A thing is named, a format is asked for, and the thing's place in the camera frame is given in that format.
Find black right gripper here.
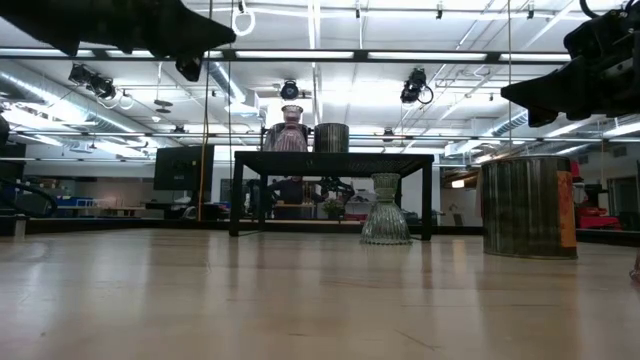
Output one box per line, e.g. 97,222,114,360
500,7,640,128

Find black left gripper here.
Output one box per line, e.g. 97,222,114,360
0,0,237,83

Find orange label candle tin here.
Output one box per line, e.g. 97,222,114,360
480,154,579,260

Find dark striped candle tin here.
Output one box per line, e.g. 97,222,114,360
313,122,351,154

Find green glass candlestick holder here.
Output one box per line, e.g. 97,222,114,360
359,172,414,246

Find black television screen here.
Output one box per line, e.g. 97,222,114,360
152,144,215,192

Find red machine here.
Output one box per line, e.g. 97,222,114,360
569,159,624,231

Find black overhead crossbar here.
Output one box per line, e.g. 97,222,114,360
0,46,571,65

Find person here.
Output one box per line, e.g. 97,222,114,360
267,175,321,220

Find black perforated metal shelf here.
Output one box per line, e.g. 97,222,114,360
228,150,435,242

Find blue storage bins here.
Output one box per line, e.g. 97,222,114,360
55,195,96,209

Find small potted plant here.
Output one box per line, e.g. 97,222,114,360
322,197,346,220

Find white cable loop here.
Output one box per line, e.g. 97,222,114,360
231,0,257,37

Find yellow hanging cable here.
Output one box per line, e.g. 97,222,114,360
197,0,214,222

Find black aluminium table frame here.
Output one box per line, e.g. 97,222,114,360
0,214,640,247

